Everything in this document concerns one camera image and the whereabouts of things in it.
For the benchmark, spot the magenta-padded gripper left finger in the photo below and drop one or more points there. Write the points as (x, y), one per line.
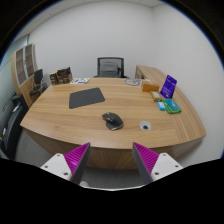
(76, 160)

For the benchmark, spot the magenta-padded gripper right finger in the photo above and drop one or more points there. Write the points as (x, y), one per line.
(148, 160)

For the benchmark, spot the dark grey computer mouse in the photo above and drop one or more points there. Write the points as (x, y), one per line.
(112, 121)

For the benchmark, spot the dark grey mouse pad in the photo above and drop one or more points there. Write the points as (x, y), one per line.
(86, 98)

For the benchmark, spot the round silver desk grommet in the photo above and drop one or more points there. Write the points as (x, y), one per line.
(145, 125)

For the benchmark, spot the small blue box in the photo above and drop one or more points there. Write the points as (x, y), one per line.
(161, 106)

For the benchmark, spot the green packet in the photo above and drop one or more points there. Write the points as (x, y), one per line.
(172, 106)

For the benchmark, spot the small tan box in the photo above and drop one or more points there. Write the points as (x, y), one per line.
(156, 96)

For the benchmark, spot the large black office chair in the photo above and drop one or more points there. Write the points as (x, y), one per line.
(13, 123)

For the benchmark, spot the orange-brown cardboard box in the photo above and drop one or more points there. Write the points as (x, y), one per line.
(150, 87)

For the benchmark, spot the purple standing card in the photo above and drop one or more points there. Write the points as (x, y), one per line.
(168, 86)

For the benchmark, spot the white green blue leaflet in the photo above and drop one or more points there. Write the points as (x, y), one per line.
(80, 80)

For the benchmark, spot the stack of dark boxes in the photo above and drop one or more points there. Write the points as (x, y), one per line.
(61, 76)

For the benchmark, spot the wooden side desk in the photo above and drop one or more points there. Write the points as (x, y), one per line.
(150, 71)

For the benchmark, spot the small black chair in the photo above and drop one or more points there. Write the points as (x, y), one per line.
(38, 78)

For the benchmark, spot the grey backpack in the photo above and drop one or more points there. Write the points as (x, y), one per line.
(109, 70)

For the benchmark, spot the grey mesh office chair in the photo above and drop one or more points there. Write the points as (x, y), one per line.
(120, 63)

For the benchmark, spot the wooden shelf unit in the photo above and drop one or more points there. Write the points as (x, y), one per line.
(23, 70)

